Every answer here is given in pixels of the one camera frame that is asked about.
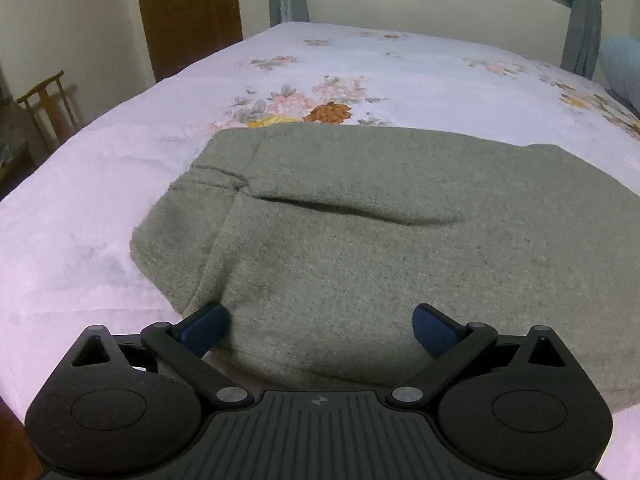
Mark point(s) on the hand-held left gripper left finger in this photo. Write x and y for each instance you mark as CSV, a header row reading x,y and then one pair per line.
x,y
206,327

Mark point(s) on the grey-green knitted sweater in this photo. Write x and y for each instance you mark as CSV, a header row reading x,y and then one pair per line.
x,y
360,240

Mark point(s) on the bed with floral sheet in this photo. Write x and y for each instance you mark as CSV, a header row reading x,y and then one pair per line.
x,y
165,110

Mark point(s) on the wooden chair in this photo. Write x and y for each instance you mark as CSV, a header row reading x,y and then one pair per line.
x,y
50,107

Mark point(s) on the brown wooden door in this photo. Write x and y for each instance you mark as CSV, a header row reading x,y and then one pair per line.
x,y
187,15

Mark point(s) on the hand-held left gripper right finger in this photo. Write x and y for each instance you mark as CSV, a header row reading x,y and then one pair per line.
x,y
434,329

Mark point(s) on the light blue pillow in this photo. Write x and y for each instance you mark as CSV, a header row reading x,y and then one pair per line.
x,y
622,67

